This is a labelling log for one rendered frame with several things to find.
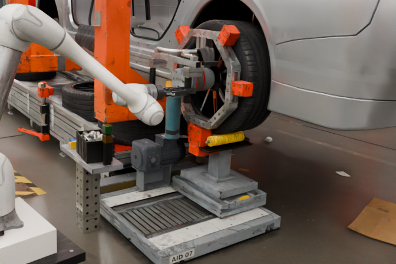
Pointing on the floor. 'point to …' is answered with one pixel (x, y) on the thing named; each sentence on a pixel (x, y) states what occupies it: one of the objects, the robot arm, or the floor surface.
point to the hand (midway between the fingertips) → (187, 90)
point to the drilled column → (87, 200)
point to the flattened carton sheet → (377, 221)
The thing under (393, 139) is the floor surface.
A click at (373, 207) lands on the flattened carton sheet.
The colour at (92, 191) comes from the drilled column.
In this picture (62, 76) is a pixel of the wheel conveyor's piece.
